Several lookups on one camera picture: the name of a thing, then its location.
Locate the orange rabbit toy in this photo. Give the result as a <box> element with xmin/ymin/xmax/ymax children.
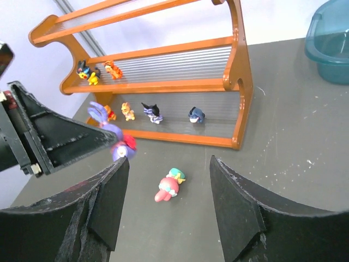
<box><xmin>121</xmin><ymin>102</ymin><xmax>135</xmax><ymax>121</ymax></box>

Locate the black purple cat toy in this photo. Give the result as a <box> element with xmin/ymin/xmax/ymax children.
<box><xmin>141</xmin><ymin>103</ymin><xmax>163</xmax><ymax>124</ymax></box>

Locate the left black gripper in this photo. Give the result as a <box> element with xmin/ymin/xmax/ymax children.
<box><xmin>1</xmin><ymin>81</ymin><xmax>117</xmax><ymax>175</ymax></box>

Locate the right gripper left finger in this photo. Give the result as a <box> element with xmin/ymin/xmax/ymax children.
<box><xmin>1</xmin><ymin>157</ymin><xmax>129</xmax><ymax>261</ymax></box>

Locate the purple bunny toy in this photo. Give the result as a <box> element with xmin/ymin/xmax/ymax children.
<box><xmin>87</xmin><ymin>101</ymin><xmax>137</xmax><ymax>162</ymax></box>

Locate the orange wooden shelf rack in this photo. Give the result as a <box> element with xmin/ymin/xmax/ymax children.
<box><xmin>28</xmin><ymin>1</ymin><xmax>253</xmax><ymax>150</ymax></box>

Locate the yellow bear toy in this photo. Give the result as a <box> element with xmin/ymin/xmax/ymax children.
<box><xmin>104</xmin><ymin>105</ymin><xmax>117</xmax><ymax>121</ymax></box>

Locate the small blue shark toy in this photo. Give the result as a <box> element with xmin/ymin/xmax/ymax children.
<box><xmin>188</xmin><ymin>106</ymin><xmax>206</xmax><ymax>123</ymax></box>

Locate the red green carrot toy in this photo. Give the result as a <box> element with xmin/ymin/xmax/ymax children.
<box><xmin>154</xmin><ymin>168</ymin><xmax>186</xmax><ymax>202</ymax></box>

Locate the teal plastic tub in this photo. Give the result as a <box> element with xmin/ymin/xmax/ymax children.
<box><xmin>304</xmin><ymin>0</ymin><xmax>348</xmax><ymax>85</ymax></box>

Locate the black yellow dog toy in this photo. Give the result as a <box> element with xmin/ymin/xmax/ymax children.
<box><xmin>76</xmin><ymin>59</ymin><xmax>101</xmax><ymax>85</ymax></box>

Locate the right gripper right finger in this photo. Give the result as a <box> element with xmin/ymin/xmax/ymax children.
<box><xmin>209</xmin><ymin>156</ymin><xmax>348</xmax><ymax>262</ymax></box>

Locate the orange tiger toy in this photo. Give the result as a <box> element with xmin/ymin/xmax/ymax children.
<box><xmin>103</xmin><ymin>61</ymin><xmax>123</xmax><ymax>80</ymax></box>

